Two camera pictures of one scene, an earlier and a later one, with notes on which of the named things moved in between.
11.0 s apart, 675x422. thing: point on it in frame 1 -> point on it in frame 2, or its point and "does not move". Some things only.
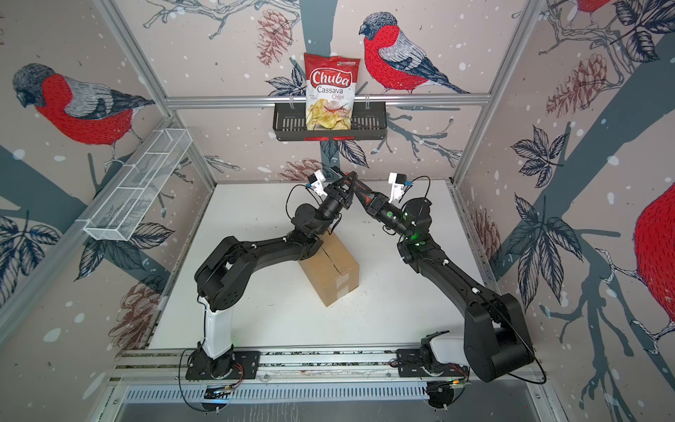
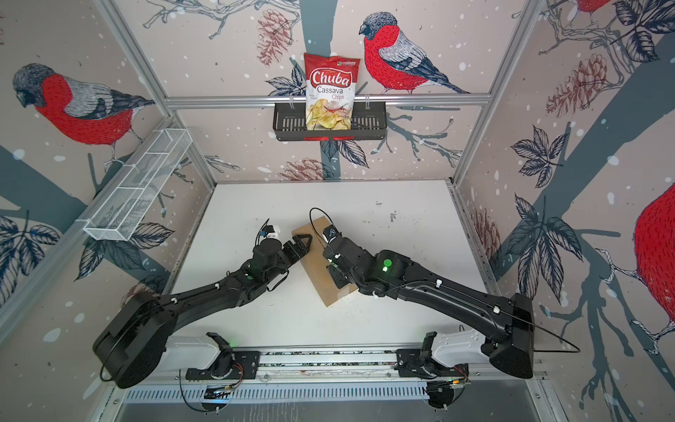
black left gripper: [346, 198] -> [299, 245]
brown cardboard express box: [331, 269] does not move
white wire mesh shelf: [119, 211] does not move
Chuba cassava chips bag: [330, 83] does not move
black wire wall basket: [368, 121] does not move
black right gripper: [379, 207] -> [337, 280]
